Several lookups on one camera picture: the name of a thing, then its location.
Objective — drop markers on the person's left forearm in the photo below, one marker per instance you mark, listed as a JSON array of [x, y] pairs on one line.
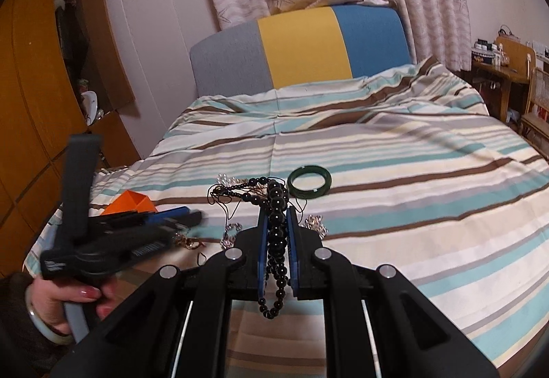
[[17, 339]]

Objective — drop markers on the dark green jade bangle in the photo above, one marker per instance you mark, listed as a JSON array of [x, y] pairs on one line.
[[296, 190]]

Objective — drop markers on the orange plastic box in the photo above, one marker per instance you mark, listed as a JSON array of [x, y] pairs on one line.
[[128, 202]]

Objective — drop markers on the wooden chair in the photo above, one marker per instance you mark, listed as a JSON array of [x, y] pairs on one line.
[[517, 54], [538, 103]]

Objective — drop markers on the wooden side table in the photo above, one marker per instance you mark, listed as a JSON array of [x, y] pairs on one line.
[[499, 75]]

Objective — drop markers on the wooden wardrobe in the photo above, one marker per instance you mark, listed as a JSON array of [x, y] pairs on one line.
[[25, 103]]

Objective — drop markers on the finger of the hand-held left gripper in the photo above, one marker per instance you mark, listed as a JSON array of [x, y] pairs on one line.
[[188, 220], [171, 212]]

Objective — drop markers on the striped bed sheet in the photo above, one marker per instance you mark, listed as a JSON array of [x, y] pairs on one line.
[[386, 189]]

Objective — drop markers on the person's left hand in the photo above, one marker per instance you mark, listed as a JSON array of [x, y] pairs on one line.
[[55, 296]]

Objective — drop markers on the white patterned plate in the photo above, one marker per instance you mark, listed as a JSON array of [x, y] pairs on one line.
[[90, 105]]

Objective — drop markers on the pale jade wrist bangle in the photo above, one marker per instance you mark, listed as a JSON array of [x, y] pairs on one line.
[[43, 328]]

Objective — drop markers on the grey yellow blue headboard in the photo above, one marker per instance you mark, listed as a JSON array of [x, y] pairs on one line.
[[300, 47]]

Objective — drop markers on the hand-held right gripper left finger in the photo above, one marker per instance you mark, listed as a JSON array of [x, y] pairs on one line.
[[262, 249]]

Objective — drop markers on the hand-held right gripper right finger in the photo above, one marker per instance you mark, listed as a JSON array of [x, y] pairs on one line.
[[293, 249]]

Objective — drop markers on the wooden wardrobe door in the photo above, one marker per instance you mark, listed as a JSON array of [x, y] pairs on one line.
[[107, 30]]

